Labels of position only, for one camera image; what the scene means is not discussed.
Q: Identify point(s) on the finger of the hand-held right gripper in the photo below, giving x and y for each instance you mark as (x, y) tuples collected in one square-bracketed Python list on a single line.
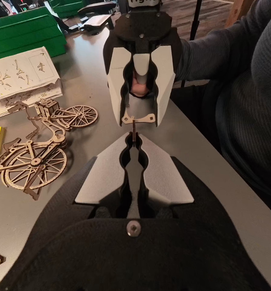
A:
[(116, 79), (166, 79)]

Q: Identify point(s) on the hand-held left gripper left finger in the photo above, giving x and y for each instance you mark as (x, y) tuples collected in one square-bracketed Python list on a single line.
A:
[(99, 177)]

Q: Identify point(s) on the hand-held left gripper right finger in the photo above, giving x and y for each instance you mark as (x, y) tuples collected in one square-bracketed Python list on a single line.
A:
[(169, 177)]

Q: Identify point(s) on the wooden crank-shaped model part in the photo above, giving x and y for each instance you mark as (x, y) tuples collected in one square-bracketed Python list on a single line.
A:
[(126, 119)]

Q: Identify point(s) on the person's right forearm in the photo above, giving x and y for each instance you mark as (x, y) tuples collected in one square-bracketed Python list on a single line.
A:
[(217, 52)]

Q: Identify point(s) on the wooden bicycle model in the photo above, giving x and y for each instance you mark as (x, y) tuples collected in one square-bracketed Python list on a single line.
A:
[(36, 161)]

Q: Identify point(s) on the person's right hand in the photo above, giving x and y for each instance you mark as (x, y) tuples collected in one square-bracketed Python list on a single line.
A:
[(139, 89)]

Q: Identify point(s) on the green plastic bin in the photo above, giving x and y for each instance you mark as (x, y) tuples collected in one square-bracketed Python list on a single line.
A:
[(67, 9), (24, 34)]

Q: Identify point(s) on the person's torso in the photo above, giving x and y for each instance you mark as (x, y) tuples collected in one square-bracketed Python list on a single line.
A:
[(251, 113)]

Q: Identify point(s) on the white instruction booklet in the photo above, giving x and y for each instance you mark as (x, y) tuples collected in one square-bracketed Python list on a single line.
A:
[(24, 68)]

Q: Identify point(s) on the wooden part sheet stack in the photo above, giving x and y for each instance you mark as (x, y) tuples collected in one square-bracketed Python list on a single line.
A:
[(3, 106)]

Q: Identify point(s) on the wooden support post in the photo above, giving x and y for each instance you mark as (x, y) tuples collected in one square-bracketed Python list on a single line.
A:
[(237, 11)]

